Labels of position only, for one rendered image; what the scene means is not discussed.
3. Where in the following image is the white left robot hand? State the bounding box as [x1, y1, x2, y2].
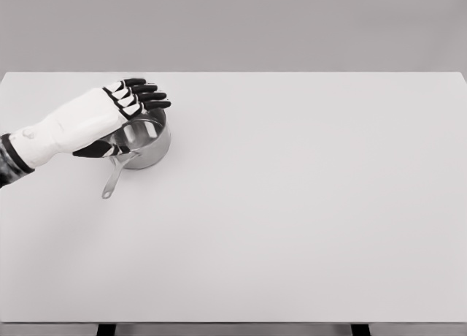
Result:
[47, 77, 172, 159]

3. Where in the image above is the silver pot with long handle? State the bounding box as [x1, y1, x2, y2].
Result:
[101, 107, 172, 200]

